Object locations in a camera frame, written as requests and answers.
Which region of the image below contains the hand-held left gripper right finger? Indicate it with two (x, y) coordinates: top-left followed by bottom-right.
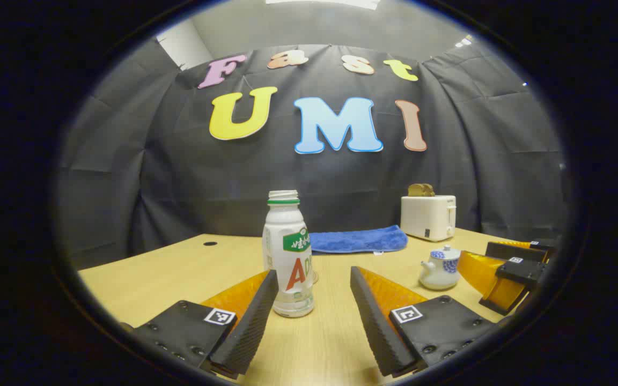
(350, 266), (513, 378)

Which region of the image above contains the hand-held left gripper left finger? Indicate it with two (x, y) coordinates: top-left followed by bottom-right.
(121, 270), (279, 380)

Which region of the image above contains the white blue-patterned teacup lid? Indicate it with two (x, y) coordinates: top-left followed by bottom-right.
(430, 245), (461, 262)

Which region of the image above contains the white blue-patterned teacup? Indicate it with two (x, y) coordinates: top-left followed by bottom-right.
(419, 256), (461, 291)

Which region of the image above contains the white water bottle green label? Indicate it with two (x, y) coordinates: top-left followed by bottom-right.
(262, 190), (315, 318)

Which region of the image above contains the blue towel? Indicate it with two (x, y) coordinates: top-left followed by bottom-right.
(309, 225), (409, 254)

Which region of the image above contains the white toaster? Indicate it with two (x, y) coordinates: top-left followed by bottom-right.
(400, 195), (457, 242)

